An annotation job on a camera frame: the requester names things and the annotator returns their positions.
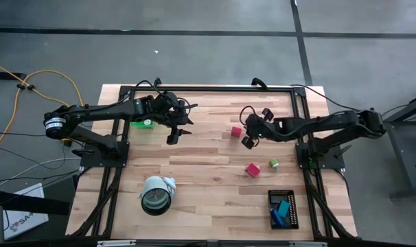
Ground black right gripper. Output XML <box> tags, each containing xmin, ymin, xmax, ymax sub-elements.
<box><xmin>241</xmin><ymin>107</ymin><xmax>275</xmax><ymax>151</ymax></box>

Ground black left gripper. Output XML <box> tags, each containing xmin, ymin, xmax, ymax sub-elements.
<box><xmin>148</xmin><ymin>97</ymin><xmax>194</xmax><ymax>145</ymax></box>

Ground large red cube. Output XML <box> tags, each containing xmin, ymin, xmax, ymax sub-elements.
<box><xmin>245</xmin><ymin>162</ymin><xmax>262</xmax><ymax>179</ymax></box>

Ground black plastic basket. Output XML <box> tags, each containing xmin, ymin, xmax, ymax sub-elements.
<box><xmin>267</xmin><ymin>189</ymin><xmax>300</xmax><ymax>231</ymax></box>

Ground dark blue block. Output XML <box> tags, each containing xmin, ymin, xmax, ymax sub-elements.
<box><xmin>270</xmin><ymin>209</ymin><xmax>286</xmax><ymax>227</ymax></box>

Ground green plastic basket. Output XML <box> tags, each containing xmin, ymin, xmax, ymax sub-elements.
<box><xmin>130</xmin><ymin>119</ymin><xmax>157</xmax><ymax>130</ymax></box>

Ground white cup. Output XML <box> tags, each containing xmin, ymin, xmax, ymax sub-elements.
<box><xmin>137</xmin><ymin>175</ymin><xmax>177</xmax><ymax>217</ymax></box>

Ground black flat bar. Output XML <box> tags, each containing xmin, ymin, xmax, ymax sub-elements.
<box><xmin>0</xmin><ymin>189</ymin><xmax>71</xmax><ymax>216</ymax></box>

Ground white printed box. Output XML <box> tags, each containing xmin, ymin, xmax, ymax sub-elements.
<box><xmin>3</xmin><ymin>183</ymin><xmax>49</xmax><ymax>241</ymax></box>

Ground black metal table frame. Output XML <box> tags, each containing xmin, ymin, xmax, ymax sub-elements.
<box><xmin>65</xmin><ymin>84</ymin><xmax>359</xmax><ymax>247</ymax></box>

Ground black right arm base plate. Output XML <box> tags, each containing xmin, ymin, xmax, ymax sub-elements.
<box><xmin>295</xmin><ymin>142</ymin><xmax>346</xmax><ymax>169</ymax></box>

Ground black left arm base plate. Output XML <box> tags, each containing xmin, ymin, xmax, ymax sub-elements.
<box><xmin>80</xmin><ymin>141</ymin><xmax>130</xmax><ymax>168</ymax></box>

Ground silver metal bracket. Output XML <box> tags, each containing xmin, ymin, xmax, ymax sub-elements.
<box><xmin>97</xmin><ymin>239</ymin><xmax>137</xmax><ymax>247</ymax></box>
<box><xmin>289</xmin><ymin>241</ymin><xmax>328</xmax><ymax>247</ymax></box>

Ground yellow extension cable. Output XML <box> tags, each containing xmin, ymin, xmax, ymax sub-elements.
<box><xmin>0</xmin><ymin>58</ymin><xmax>91</xmax><ymax>157</ymax></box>

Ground black floor strap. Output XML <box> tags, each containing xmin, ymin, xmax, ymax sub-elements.
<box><xmin>0</xmin><ymin>71</ymin><xmax>27</xmax><ymax>81</ymax></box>

